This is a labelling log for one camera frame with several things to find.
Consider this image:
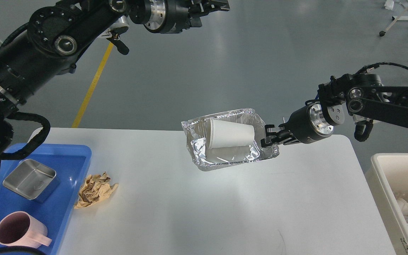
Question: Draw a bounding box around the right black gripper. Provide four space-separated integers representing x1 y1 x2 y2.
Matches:
260 103 334 147

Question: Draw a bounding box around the brown paper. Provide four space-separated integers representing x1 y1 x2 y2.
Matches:
73 172 119 209

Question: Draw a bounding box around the blue plastic tray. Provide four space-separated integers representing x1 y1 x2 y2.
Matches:
0 144 92 255

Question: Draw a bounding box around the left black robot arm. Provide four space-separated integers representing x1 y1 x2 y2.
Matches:
0 0 230 167

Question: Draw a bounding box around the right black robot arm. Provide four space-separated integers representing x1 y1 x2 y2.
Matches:
260 62 408 147

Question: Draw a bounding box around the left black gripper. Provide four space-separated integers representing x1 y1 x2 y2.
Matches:
143 0 231 34

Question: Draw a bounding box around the aluminium foil tray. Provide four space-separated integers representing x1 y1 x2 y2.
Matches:
181 108 279 171

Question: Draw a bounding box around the white paper cup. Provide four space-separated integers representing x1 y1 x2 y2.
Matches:
206 118 255 149

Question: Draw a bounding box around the small stainless steel tray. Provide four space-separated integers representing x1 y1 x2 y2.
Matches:
2 159 60 203

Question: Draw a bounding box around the pink mug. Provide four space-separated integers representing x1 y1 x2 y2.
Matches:
0 211 52 248

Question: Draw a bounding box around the white bin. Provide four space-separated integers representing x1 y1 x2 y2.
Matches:
365 153 408 255

